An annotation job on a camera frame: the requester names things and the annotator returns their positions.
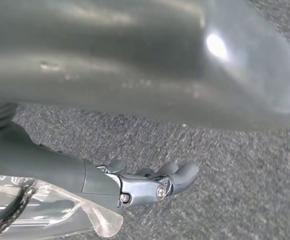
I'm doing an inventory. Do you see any clear plastic cover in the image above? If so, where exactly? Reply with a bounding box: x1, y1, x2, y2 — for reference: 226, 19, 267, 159
0, 174, 125, 240

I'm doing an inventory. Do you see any black braided cable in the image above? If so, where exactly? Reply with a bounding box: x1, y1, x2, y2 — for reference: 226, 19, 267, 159
0, 185, 39, 240

